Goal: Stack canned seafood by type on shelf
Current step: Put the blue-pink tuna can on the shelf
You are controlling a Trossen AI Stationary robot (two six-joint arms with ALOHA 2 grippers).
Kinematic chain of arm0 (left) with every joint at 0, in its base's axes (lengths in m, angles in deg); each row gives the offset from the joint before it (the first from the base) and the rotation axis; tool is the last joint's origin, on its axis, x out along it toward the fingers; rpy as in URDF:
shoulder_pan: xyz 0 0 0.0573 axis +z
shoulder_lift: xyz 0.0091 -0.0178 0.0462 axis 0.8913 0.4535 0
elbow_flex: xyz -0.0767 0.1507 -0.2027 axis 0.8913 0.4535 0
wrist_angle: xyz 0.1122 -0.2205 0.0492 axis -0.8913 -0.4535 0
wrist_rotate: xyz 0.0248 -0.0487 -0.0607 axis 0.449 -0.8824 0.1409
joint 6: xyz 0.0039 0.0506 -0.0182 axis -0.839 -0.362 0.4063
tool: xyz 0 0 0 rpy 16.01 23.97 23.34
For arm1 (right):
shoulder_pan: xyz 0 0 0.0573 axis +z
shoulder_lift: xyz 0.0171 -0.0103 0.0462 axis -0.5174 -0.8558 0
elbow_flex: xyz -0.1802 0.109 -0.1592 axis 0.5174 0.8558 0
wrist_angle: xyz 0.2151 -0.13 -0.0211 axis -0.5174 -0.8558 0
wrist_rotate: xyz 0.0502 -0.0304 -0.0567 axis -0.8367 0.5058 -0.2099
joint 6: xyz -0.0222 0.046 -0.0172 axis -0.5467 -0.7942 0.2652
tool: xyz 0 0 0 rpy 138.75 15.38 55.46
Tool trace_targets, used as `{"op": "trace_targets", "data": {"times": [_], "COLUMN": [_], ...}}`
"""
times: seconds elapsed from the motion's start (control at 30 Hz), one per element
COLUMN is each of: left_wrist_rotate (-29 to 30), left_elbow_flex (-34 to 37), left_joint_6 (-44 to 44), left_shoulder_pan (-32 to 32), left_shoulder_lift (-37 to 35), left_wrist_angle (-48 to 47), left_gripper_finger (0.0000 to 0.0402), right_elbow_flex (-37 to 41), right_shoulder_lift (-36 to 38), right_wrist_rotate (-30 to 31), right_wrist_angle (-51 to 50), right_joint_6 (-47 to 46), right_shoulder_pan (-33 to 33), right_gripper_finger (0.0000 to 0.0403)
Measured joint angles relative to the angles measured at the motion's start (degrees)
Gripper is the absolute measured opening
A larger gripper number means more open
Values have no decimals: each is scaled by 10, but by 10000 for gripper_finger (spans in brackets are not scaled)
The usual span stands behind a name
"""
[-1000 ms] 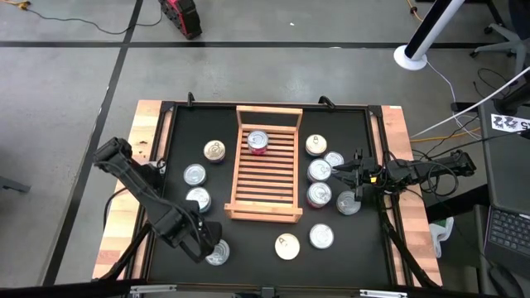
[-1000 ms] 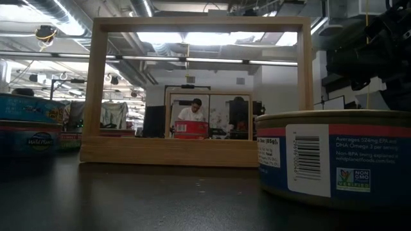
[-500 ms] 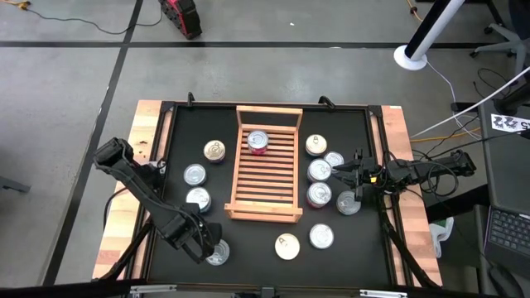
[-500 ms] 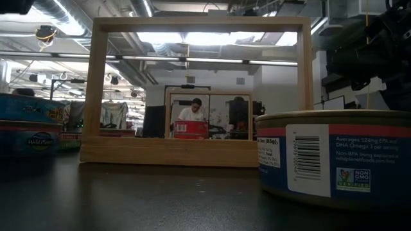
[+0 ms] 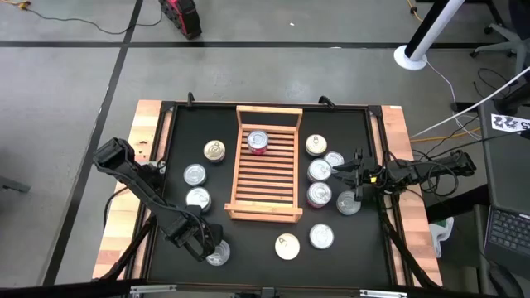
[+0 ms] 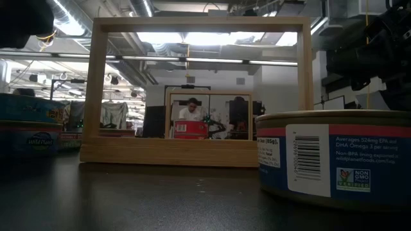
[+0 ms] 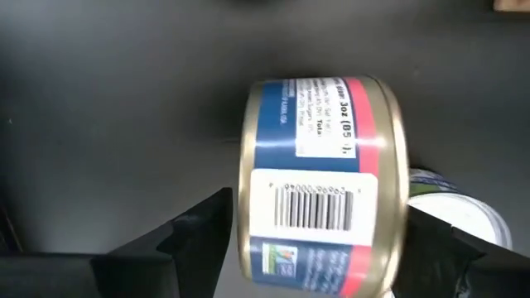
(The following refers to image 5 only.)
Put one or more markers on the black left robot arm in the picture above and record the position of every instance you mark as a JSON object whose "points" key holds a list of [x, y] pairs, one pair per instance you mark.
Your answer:
{"points": [[136, 182]]}

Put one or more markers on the pink salmon can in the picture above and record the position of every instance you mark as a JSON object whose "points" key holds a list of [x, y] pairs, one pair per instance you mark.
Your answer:
{"points": [[257, 140]]}

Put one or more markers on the white tower fan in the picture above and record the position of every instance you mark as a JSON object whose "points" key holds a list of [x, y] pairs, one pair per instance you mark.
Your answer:
{"points": [[410, 60]]}

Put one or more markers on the teal blue tuna can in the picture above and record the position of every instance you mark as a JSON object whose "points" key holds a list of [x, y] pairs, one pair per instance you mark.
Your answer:
{"points": [[198, 198]]}

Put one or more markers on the grey office chair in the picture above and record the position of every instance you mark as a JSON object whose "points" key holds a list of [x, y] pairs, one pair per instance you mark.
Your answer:
{"points": [[511, 41]]}

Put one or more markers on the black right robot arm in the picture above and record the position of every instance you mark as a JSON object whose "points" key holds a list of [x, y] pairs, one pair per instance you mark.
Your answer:
{"points": [[418, 169]]}

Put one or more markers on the silver lid tuna can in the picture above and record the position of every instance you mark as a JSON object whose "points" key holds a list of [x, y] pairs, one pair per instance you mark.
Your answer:
{"points": [[194, 174], [319, 169], [347, 203], [321, 236], [319, 194], [336, 157]]}

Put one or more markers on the red black floor device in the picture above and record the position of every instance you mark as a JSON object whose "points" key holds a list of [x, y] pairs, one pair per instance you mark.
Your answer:
{"points": [[182, 18]]}

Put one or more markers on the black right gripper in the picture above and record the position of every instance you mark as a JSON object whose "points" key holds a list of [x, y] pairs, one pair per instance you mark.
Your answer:
{"points": [[359, 178]]}

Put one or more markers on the silver metal bracket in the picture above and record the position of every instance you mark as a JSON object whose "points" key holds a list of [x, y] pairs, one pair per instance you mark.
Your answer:
{"points": [[153, 288], [383, 294]]}

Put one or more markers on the wooden slatted shelf rack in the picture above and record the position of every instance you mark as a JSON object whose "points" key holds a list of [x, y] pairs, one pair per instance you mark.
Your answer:
{"points": [[265, 217]]}

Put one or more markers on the pale gold lid can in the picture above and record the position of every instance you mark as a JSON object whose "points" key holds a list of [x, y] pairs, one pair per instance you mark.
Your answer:
{"points": [[316, 145]]}

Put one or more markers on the grey metal foot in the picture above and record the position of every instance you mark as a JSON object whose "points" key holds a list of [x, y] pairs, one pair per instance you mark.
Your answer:
{"points": [[14, 185]]}

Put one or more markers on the white lid tuna can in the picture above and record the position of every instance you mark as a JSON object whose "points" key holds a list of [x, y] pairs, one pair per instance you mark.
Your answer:
{"points": [[287, 246], [223, 253]]}

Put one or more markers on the black laptop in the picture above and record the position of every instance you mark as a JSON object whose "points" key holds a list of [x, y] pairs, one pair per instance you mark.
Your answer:
{"points": [[509, 232]]}

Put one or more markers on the gold lid tuna can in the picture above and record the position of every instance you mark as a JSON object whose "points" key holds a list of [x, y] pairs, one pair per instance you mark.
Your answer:
{"points": [[214, 150]]}

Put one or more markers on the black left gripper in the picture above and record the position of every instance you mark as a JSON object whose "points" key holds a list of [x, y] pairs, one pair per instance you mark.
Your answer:
{"points": [[186, 232]]}

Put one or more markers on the black table clamp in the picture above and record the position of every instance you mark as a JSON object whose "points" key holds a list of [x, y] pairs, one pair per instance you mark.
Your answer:
{"points": [[327, 101], [190, 99]]}

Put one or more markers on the white green bag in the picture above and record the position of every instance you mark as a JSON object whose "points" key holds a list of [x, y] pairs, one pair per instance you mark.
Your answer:
{"points": [[439, 236]]}

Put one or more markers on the white printed marker sheet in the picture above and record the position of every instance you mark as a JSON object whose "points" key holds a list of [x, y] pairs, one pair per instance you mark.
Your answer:
{"points": [[507, 123]]}

